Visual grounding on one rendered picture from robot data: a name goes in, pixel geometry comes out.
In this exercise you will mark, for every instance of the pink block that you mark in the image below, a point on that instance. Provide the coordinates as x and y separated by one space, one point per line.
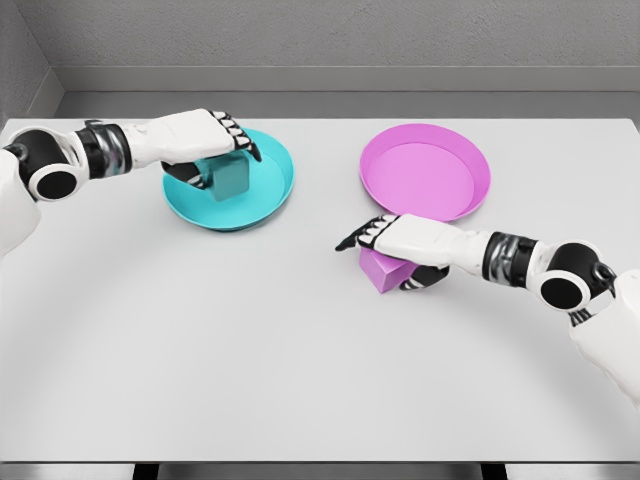
382 272

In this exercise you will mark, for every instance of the teal block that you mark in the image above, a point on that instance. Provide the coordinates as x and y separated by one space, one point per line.
231 177

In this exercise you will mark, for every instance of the pink plate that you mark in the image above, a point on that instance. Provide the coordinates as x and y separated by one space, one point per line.
425 172

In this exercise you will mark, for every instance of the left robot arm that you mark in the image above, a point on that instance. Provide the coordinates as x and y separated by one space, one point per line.
80 160

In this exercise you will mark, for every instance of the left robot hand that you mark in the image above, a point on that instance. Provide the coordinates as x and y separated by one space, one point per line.
200 132

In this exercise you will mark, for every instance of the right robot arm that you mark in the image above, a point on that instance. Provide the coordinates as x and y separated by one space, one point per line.
550 285

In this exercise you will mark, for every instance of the teal plate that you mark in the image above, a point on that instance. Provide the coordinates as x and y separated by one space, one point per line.
260 185

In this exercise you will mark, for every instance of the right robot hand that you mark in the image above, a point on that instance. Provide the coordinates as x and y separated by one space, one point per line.
415 240

